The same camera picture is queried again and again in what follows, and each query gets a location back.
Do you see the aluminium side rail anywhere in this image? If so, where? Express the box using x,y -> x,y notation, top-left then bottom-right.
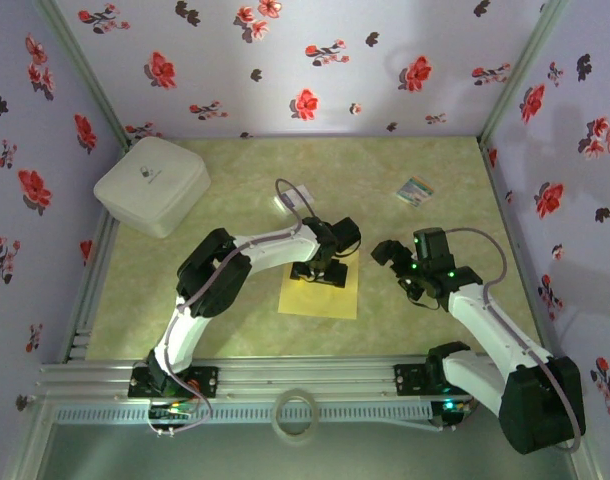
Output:
478,139 -> 556,359
59,207 -> 120,364

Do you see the white plastic storage box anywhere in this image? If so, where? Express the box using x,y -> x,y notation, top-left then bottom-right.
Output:
93,136 -> 212,240

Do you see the white blue card packet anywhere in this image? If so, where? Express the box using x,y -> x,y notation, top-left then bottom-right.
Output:
274,183 -> 316,216

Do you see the lavender arm cable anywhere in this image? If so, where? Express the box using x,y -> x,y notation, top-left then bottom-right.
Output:
145,178 -> 316,437
437,227 -> 586,454

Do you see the colourful striped card packet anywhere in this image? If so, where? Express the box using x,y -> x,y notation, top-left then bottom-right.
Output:
395,174 -> 435,208

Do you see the clear adhesive tape roll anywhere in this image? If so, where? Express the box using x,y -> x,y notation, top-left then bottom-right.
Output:
272,387 -> 321,446

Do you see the aluminium frame post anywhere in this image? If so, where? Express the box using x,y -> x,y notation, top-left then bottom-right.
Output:
478,0 -> 570,146
34,0 -> 132,150

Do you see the yellow square paper sheet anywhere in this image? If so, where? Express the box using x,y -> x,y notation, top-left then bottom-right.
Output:
277,248 -> 360,321

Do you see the grey slotted cable duct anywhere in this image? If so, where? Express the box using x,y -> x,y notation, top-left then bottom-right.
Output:
52,401 -> 435,427

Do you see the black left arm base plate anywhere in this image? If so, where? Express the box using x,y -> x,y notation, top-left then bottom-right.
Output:
128,364 -> 220,400

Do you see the long aluminium mounting rail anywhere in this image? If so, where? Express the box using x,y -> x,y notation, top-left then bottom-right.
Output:
34,353 -> 584,401

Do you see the lavender right arm cable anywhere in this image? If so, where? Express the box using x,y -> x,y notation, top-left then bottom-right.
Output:
437,227 -> 586,454

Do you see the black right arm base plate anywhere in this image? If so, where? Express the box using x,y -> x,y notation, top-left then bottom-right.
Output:
393,363 -> 486,399

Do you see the lavender left arm cable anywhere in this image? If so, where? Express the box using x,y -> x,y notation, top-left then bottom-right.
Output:
145,178 -> 316,437

